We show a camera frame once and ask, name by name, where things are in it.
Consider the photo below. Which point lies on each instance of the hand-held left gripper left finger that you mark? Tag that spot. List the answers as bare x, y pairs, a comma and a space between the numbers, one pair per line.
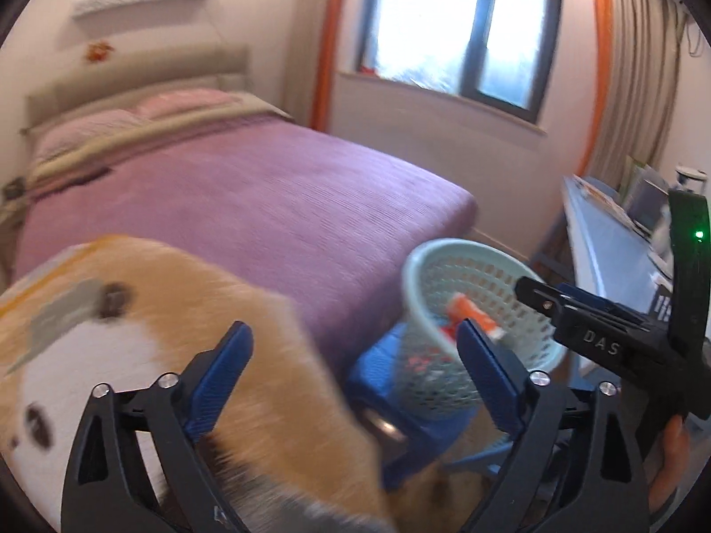
219, 383

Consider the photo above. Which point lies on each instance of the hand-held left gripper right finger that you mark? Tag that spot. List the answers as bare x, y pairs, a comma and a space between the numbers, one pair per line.
489, 377

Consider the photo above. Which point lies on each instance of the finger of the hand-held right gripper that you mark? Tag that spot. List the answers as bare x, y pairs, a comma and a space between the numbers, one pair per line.
600, 304
536, 295

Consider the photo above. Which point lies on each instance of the orange white tube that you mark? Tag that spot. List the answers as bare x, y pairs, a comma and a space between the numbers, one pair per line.
472, 313

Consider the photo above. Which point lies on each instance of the light green mesh wastebasket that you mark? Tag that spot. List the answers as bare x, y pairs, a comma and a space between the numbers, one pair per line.
444, 266

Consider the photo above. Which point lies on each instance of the person's right hand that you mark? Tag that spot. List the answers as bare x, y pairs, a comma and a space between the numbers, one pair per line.
669, 455

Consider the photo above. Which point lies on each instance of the light blue desk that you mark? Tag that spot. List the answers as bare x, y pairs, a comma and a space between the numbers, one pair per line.
605, 255

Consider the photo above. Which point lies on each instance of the orange white plush mat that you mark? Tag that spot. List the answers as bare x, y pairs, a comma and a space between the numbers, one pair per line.
222, 300

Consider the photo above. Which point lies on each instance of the stack of books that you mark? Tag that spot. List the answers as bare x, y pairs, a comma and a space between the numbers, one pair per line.
602, 200

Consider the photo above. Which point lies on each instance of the blue plastic stool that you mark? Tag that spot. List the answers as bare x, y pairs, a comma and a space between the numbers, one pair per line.
377, 366

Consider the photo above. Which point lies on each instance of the white round container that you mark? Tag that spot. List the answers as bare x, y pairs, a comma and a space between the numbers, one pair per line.
689, 176

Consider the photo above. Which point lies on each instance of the bed with purple cover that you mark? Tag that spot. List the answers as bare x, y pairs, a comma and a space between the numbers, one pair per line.
278, 200

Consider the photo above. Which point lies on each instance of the white yellow cardboard box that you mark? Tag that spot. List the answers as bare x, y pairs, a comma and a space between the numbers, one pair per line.
39, 283

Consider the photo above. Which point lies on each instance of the beige curtain orange edge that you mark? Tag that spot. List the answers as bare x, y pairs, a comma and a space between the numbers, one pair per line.
327, 44
633, 66

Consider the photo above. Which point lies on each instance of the pink pillows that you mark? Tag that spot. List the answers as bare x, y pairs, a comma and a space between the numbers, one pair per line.
166, 133

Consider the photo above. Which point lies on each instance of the dark framed window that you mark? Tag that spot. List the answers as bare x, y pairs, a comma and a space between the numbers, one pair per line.
461, 28

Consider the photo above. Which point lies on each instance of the striped pink pillow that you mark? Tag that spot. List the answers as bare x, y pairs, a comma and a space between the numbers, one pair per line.
186, 103

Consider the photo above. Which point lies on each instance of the orange plush toy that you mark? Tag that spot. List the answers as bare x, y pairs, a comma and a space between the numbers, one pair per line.
99, 51

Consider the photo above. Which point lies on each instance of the small dark picture frame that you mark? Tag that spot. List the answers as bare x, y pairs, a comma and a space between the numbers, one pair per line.
14, 189

